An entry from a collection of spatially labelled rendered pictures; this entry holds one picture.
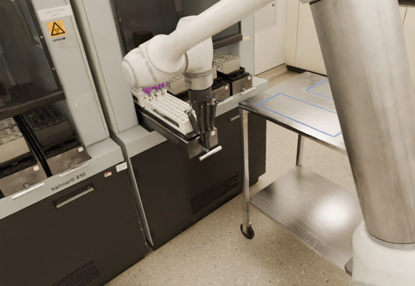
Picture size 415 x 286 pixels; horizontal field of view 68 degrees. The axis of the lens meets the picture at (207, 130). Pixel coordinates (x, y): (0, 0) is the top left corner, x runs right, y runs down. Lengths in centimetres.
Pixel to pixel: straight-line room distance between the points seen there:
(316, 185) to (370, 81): 129
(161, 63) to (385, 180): 54
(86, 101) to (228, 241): 105
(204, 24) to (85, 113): 69
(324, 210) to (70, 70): 123
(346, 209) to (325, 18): 126
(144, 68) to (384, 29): 54
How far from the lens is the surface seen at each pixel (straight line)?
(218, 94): 146
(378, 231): 56
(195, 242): 179
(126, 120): 134
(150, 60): 79
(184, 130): 109
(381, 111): 45
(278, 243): 178
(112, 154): 127
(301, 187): 168
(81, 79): 122
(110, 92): 127
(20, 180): 120
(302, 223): 151
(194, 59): 89
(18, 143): 123
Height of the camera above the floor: 139
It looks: 31 degrees down
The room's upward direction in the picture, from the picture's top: 6 degrees counter-clockwise
